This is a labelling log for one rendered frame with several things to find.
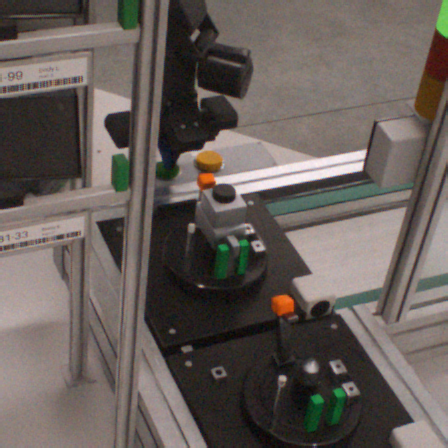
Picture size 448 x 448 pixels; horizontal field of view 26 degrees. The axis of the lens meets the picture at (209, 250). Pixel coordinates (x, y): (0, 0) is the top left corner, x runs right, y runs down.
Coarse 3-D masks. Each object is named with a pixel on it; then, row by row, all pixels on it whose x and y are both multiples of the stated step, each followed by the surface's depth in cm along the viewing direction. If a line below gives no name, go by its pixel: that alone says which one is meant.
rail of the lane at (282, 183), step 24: (288, 168) 149; (312, 168) 150; (336, 168) 151; (360, 168) 151; (168, 192) 142; (192, 192) 143; (240, 192) 144; (264, 192) 145; (288, 192) 148; (312, 192) 150; (96, 216) 137; (120, 216) 137
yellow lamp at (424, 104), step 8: (424, 72) 107; (424, 80) 107; (432, 80) 106; (424, 88) 107; (432, 88) 106; (440, 88) 106; (416, 96) 109; (424, 96) 107; (432, 96) 107; (440, 96) 106; (416, 104) 109; (424, 104) 108; (432, 104) 107; (424, 112) 108; (432, 112) 108
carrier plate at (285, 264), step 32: (160, 224) 135; (256, 224) 137; (160, 256) 130; (288, 256) 133; (160, 288) 126; (256, 288) 128; (288, 288) 128; (160, 320) 122; (192, 320) 122; (224, 320) 123; (256, 320) 123
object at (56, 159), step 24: (72, 96) 85; (0, 120) 84; (24, 120) 85; (48, 120) 85; (72, 120) 86; (0, 144) 85; (24, 144) 85; (48, 144) 86; (72, 144) 86; (0, 168) 86; (24, 168) 86; (48, 168) 87; (72, 168) 87
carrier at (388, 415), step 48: (336, 336) 123; (192, 384) 115; (240, 384) 115; (288, 384) 113; (336, 384) 114; (384, 384) 118; (240, 432) 110; (288, 432) 108; (336, 432) 109; (384, 432) 112; (432, 432) 110
